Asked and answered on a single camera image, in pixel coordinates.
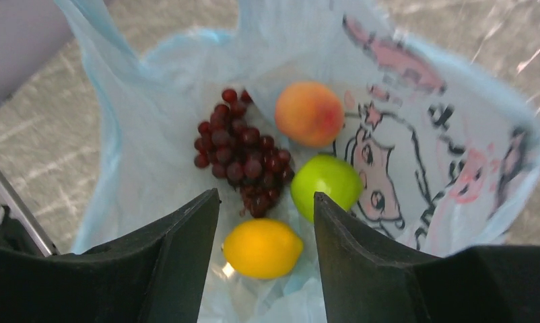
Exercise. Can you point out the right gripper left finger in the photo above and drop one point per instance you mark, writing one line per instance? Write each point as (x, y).
(156, 273)

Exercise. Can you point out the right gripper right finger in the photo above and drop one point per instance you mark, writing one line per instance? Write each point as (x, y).
(367, 277)

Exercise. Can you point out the light blue cartoon plastic bag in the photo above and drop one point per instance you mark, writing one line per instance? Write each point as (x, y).
(448, 156)

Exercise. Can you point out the yellow fake lemon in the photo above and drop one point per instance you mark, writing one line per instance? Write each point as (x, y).
(262, 248)

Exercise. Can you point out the green fake apple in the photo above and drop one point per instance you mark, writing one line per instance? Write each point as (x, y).
(325, 173)

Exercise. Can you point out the dark fake fruit in bag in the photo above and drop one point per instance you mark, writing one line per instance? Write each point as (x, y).
(237, 152)

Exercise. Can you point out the orange red fake peach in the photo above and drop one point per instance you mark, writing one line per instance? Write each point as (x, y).
(309, 113)

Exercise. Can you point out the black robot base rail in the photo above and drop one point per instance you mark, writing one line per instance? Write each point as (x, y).
(19, 229)

